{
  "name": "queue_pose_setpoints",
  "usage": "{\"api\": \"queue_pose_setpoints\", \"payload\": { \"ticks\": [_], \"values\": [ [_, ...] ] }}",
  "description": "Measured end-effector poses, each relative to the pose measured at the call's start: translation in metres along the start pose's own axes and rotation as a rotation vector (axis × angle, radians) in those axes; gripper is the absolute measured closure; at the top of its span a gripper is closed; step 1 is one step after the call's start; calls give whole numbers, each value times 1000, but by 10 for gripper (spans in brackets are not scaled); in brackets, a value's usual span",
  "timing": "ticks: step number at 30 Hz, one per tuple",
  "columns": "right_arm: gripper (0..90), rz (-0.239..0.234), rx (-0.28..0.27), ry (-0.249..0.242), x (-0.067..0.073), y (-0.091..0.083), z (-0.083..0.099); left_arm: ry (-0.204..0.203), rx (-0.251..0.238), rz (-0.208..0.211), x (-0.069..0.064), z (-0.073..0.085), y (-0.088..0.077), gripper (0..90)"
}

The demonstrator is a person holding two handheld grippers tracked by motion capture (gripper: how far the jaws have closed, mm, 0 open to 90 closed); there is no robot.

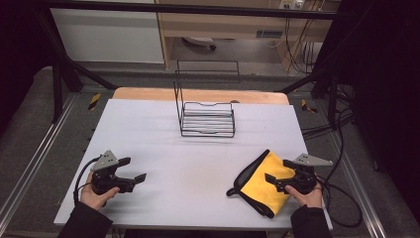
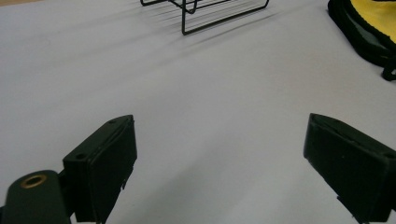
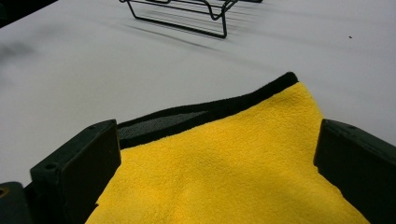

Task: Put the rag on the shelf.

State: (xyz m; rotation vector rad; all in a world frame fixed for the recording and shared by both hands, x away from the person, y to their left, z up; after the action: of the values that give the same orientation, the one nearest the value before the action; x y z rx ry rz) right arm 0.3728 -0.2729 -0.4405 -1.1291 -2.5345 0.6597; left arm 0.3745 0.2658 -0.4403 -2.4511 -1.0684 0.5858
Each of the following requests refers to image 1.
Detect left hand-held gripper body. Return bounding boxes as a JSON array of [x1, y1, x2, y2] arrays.
[[90, 150, 137, 196]]

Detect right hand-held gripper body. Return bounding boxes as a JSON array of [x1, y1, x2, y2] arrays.
[[275, 153, 334, 195]]

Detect yellow cloth with black trim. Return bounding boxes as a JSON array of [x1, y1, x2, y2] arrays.
[[226, 149, 297, 219]]

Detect person's right hand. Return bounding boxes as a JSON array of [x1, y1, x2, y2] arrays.
[[285, 181, 323, 209]]

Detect person's left hand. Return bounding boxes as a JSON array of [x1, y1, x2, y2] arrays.
[[79, 172, 121, 211]]

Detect yellow black tape marker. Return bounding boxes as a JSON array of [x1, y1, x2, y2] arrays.
[[87, 92, 102, 112], [300, 98, 319, 114]]

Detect white cabinet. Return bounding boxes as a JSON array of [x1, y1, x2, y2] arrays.
[[49, 7, 165, 64]]

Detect black curtain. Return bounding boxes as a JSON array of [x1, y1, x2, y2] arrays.
[[0, 0, 55, 137], [316, 0, 420, 216]]

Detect white object under desk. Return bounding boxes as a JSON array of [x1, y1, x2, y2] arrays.
[[181, 36, 218, 53]]

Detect wooden desk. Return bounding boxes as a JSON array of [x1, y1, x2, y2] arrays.
[[155, 0, 342, 71]]

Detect white power strip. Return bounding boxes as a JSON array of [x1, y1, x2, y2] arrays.
[[278, 0, 305, 10]]

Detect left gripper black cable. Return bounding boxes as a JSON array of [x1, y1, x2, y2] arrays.
[[72, 156, 101, 205]]

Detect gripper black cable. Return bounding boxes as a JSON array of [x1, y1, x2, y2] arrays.
[[72, 156, 101, 205], [316, 177, 364, 229]]

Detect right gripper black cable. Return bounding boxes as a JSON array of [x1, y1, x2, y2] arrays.
[[316, 177, 364, 229]]

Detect aluminium rail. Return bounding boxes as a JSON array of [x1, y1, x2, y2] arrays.
[[325, 130, 388, 238], [0, 94, 77, 227]]

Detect black floor cables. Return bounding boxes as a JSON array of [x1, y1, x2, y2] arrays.
[[300, 82, 356, 142]]

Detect black wire rack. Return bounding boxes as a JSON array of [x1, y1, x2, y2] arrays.
[[173, 59, 242, 139]]

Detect hanging black cables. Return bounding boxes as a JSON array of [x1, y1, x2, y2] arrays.
[[282, 17, 320, 76]]

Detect black metal frame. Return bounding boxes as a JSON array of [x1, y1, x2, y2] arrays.
[[34, 0, 351, 130]]

